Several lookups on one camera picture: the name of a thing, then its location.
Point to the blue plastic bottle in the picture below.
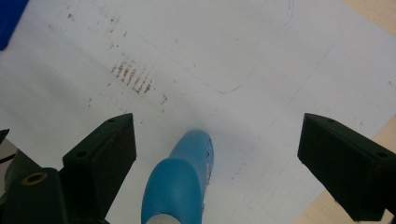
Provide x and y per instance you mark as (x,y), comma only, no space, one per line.
(177,186)

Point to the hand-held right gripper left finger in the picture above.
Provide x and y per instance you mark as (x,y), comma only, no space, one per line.
(99,165)

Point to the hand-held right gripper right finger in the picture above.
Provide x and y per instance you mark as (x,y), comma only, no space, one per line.
(345,168)

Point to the blue cardboard box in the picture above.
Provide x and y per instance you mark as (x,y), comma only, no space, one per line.
(9,18)

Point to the white paper sheet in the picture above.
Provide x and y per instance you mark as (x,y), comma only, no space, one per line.
(218,46)

